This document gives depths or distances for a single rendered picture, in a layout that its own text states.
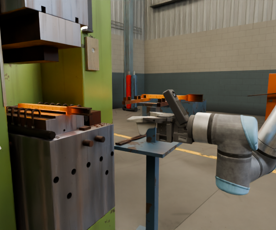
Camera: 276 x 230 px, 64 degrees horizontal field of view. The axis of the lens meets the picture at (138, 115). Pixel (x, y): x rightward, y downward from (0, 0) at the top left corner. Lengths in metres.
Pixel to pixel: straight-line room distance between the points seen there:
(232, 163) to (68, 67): 0.97
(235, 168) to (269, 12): 8.00
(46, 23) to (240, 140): 0.75
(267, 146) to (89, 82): 0.90
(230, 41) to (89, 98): 7.72
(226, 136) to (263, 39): 7.81
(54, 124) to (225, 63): 8.01
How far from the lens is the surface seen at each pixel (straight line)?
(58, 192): 0.92
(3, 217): 1.08
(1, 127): 0.97
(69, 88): 1.29
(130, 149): 1.19
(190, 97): 1.34
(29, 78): 1.43
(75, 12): 1.03
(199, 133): 0.65
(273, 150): 0.75
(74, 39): 1.00
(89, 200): 1.07
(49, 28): 0.92
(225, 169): 0.66
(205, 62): 8.93
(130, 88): 8.48
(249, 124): 0.63
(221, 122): 0.64
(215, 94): 8.74
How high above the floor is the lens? 1.12
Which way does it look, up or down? 9 degrees down
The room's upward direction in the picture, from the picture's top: straight up
